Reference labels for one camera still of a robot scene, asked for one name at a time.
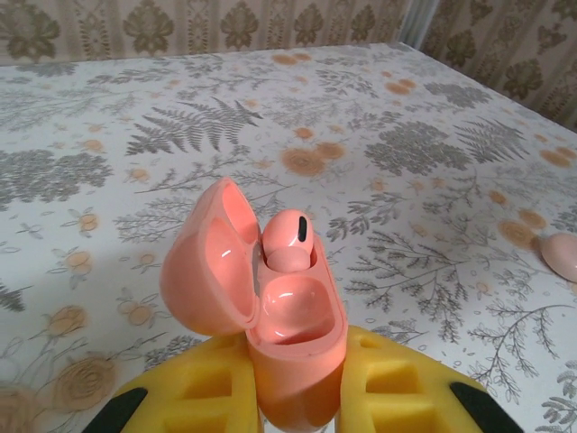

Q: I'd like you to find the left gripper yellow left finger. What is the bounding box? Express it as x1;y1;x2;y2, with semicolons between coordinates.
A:
92;331;265;433

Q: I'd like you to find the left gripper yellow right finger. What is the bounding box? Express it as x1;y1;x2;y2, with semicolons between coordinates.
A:
335;327;527;433

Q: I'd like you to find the salmon pink earbud charging case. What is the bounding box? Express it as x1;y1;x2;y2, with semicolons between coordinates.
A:
160;176;351;432

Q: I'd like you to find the small pink earbud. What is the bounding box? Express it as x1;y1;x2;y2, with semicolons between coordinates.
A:
261;208;316;274

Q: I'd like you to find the pink rounded plastic object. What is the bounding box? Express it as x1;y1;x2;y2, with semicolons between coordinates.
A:
538;233;577;284

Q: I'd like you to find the floral patterned tablecloth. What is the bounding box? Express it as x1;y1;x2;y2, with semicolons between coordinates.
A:
0;40;577;433

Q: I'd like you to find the aluminium corner post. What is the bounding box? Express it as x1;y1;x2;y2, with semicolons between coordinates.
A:
398;0;429;49

